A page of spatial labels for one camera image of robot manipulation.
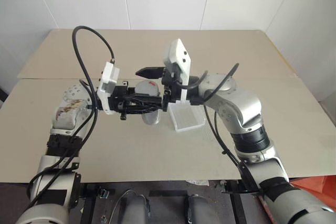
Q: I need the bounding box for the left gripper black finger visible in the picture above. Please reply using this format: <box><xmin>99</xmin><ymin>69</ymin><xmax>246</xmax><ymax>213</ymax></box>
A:
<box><xmin>128</xmin><ymin>93</ymin><xmax>163</xmax><ymax>103</ymax></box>
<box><xmin>125</xmin><ymin>102</ymin><xmax>163</xmax><ymax>115</ymax></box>

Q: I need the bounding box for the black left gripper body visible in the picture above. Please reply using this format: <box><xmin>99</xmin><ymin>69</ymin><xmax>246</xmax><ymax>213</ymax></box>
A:
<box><xmin>109</xmin><ymin>80</ymin><xmax>133</xmax><ymax>122</ymax></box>

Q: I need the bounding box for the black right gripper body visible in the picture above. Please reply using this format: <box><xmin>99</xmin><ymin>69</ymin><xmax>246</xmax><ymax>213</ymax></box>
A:
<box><xmin>161</xmin><ymin>68</ymin><xmax>184</xmax><ymax>104</ymax></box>

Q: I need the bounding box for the grey jar lid red mark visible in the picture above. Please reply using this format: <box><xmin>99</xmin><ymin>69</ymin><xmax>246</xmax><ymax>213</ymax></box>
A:
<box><xmin>135</xmin><ymin>80</ymin><xmax>161</xmax><ymax>98</ymax></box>

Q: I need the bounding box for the translucent plastic jar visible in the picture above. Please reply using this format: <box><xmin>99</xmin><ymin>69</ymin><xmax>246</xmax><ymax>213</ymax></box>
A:
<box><xmin>141</xmin><ymin>94</ymin><xmax>161</xmax><ymax>125</ymax></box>

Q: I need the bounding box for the clear plastic box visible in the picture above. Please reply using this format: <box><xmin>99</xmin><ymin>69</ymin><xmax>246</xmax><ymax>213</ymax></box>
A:
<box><xmin>167</xmin><ymin>100</ymin><xmax>207</xmax><ymax>132</ymax></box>

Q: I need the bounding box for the crumpled clear wrapper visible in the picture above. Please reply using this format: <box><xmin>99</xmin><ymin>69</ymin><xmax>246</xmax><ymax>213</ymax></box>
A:
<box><xmin>186</xmin><ymin>179</ymin><xmax>210</xmax><ymax>187</ymax></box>

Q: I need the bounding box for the dark grey rounded shape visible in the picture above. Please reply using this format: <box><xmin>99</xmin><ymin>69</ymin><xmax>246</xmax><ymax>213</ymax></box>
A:
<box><xmin>123</xmin><ymin>194</ymin><xmax>151</xmax><ymax>224</ymax></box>
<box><xmin>185</xmin><ymin>194</ymin><xmax>208</xmax><ymax>224</ymax></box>

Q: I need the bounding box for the dark grey object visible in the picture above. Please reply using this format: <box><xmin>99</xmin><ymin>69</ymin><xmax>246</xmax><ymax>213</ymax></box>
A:
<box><xmin>0</xmin><ymin>78</ymin><xmax>7</xmax><ymax>103</ymax></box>

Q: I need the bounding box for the orange plastic bag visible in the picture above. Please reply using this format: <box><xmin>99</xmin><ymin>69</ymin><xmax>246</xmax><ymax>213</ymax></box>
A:
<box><xmin>288</xmin><ymin>175</ymin><xmax>336</xmax><ymax>209</ymax></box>

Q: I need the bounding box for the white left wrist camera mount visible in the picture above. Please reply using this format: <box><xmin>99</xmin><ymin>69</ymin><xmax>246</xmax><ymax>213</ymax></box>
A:
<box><xmin>97</xmin><ymin>61</ymin><xmax>121</xmax><ymax>116</ymax></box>

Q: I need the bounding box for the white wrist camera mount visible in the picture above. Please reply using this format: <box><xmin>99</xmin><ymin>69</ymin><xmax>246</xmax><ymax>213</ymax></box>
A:
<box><xmin>97</xmin><ymin>61</ymin><xmax>121</xmax><ymax>116</ymax></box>
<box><xmin>162</xmin><ymin>38</ymin><xmax>194</xmax><ymax>104</ymax></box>

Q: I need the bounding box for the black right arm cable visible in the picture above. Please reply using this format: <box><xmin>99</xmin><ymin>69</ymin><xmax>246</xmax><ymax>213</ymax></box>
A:
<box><xmin>173</xmin><ymin>62</ymin><xmax>263</xmax><ymax>196</ymax></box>

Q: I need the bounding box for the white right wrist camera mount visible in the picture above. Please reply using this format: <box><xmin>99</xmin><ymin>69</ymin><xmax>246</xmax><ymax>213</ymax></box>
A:
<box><xmin>162</xmin><ymin>38</ymin><xmax>194</xmax><ymax>104</ymax></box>

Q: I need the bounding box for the thin grey wire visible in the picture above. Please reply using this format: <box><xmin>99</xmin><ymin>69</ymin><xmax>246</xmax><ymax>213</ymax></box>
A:
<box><xmin>109</xmin><ymin>188</ymin><xmax>140</xmax><ymax>224</ymax></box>

